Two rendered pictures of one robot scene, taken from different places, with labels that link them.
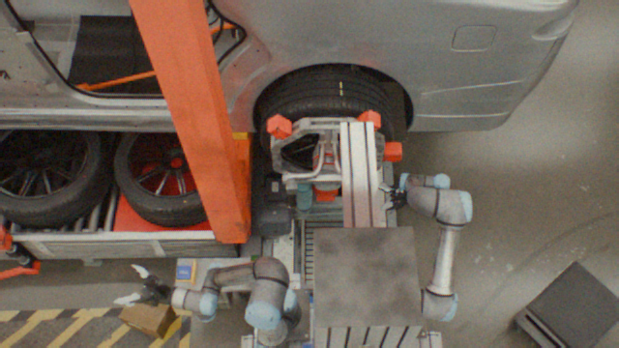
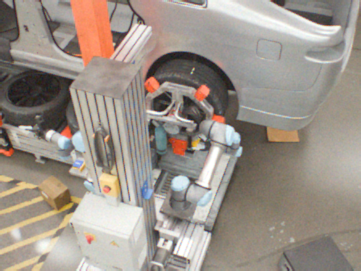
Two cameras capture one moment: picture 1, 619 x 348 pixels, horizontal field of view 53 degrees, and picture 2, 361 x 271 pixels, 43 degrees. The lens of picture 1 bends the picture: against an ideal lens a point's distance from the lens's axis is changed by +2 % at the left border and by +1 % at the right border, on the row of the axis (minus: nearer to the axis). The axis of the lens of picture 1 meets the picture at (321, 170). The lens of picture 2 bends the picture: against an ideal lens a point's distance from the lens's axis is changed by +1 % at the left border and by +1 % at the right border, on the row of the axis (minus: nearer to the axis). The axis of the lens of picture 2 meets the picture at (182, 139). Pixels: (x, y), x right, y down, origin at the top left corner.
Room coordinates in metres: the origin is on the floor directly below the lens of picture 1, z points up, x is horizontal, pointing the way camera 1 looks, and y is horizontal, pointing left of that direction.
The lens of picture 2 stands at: (-0.89, -1.06, 3.34)
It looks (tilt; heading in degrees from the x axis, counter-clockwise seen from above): 47 degrees down; 23
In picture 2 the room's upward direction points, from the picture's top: 1 degrees counter-clockwise
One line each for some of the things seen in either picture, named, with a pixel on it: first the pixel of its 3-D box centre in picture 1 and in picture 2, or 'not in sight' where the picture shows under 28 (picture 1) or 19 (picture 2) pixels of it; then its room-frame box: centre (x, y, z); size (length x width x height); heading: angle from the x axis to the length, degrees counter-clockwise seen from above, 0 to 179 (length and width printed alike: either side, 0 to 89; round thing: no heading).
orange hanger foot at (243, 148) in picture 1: (233, 155); not in sight; (1.59, 0.45, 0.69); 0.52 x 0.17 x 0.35; 2
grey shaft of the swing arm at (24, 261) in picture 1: (15, 252); (2, 135); (1.19, 1.61, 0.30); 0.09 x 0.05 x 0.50; 92
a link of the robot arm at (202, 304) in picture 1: (200, 303); (60, 141); (0.66, 0.43, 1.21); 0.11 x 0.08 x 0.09; 78
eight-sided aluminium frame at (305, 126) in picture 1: (327, 153); (179, 113); (1.53, -0.03, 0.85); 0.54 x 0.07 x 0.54; 92
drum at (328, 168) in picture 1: (327, 165); (176, 118); (1.46, -0.03, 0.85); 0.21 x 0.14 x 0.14; 2
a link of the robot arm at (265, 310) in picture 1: (270, 320); (92, 160); (0.61, 0.17, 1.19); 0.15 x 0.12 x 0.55; 168
